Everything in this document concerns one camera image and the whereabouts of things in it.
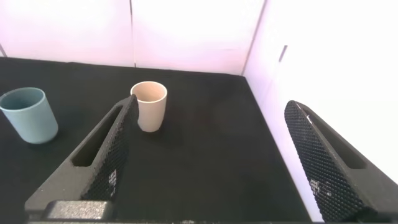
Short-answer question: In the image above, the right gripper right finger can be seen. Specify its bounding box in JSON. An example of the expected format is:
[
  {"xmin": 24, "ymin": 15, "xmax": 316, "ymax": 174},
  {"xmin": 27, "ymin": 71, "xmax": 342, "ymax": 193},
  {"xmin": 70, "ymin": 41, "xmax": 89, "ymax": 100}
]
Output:
[{"xmin": 284, "ymin": 100, "xmax": 398, "ymax": 223}]

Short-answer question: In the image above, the teal plastic cup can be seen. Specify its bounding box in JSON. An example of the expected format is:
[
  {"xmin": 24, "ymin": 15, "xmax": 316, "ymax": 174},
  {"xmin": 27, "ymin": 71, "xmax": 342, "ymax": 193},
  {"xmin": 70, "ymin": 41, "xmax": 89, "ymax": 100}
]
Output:
[{"xmin": 0, "ymin": 86, "xmax": 60, "ymax": 145}]

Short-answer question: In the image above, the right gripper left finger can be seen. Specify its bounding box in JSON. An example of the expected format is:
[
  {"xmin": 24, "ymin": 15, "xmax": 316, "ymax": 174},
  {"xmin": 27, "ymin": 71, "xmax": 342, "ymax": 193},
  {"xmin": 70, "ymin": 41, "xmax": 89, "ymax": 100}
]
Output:
[{"xmin": 24, "ymin": 93, "xmax": 141, "ymax": 220}]

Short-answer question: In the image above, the beige plastic cup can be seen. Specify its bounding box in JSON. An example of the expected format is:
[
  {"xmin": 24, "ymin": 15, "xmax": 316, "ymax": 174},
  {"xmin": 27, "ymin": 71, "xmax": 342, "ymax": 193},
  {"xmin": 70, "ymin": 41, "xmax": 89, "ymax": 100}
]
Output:
[{"xmin": 129, "ymin": 80, "xmax": 169, "ymax": 133}]

